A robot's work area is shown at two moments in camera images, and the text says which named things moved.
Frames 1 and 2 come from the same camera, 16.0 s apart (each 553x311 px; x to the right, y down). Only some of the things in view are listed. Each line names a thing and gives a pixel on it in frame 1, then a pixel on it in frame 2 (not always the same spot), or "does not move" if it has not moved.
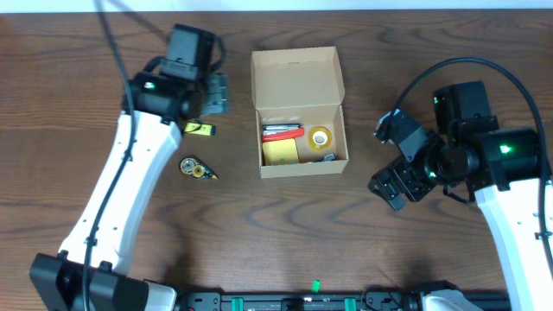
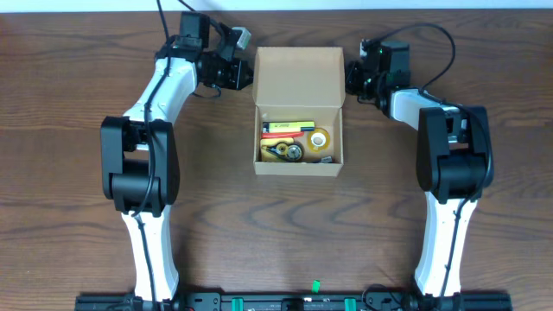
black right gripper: [409, 171] → [352, 79]
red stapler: [281, 131] does not move
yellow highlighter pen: [200, 129] → [288, 127]
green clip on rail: [315, 286] does not move
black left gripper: [216, 95] → [244, 74]
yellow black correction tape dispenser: [193, 167] → [291, 151]
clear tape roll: [320, 138] does not move
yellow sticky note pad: [280, 151] does not move
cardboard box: [301, 85] does not move
